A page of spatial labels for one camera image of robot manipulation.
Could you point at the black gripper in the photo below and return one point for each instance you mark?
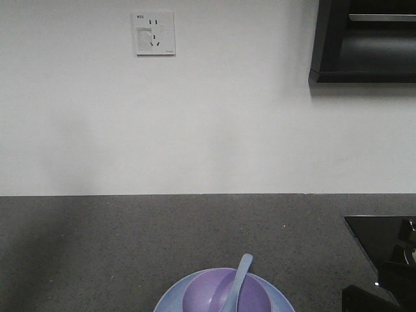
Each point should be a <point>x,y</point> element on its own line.
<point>396,278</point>

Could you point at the light blue plastic spoon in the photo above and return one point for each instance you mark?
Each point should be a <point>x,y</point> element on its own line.
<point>232,297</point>

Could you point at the purple plastic bowl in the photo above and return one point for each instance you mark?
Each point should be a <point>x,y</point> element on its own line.
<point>209,291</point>

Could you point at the blue plastic plate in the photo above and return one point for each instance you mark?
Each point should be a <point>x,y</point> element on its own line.
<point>172,300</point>

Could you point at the black gas stove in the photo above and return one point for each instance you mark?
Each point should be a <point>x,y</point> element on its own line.
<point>385,238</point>

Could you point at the right white wall socket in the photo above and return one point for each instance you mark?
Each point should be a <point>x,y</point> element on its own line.
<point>154,33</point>

